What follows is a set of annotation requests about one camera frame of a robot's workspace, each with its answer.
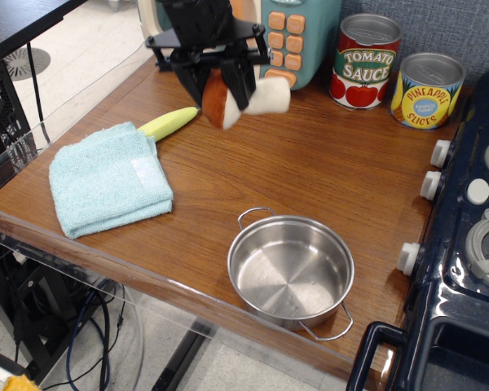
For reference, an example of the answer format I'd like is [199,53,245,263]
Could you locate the light blue folded towel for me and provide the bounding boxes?
[49,122,174,239]

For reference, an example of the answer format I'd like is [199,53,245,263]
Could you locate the black desk frame left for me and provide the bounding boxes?
[0,0,83,154]

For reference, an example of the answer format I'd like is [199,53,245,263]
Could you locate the teal toy microwave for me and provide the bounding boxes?
[137,1,341,90]

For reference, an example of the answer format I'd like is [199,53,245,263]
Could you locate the white stove knob middle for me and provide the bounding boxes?
[420,171,442,201]

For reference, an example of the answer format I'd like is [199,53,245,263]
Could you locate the white stove knob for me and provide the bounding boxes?
[430,139,451,169]
[420,171,442,201]
[397,243,421,276]

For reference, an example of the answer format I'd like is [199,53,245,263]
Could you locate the dark blue toy stove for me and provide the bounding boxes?
[347,71,489,390]

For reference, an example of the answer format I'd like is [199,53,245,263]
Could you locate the floor cables under table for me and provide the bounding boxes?
[40,280,127,391]

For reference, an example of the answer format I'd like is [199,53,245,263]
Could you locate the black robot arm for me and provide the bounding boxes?
[145,1,270,110]

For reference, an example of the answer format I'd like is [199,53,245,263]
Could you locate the brown white plush mushroom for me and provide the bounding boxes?
[201,68,291,130]

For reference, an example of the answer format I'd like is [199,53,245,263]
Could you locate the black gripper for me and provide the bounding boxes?
[145,1,271,110]

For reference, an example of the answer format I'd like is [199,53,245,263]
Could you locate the white stove knob bottom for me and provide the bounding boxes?
[397,243,421,276]

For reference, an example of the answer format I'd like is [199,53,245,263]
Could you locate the tomato sauce can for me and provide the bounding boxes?
[329,13,403,109]

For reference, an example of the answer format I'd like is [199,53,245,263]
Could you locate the pineapple slices can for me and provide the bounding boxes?
[390,52,466,130]

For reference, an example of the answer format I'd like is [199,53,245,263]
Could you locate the yellow green plush corn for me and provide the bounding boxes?
[138,107,199,143]

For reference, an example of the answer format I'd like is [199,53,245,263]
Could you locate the white stove knob top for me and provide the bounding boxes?
[430,139,451,169]

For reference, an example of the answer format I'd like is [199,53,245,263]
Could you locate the stainless steel pot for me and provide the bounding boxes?
[227,210,355,341]

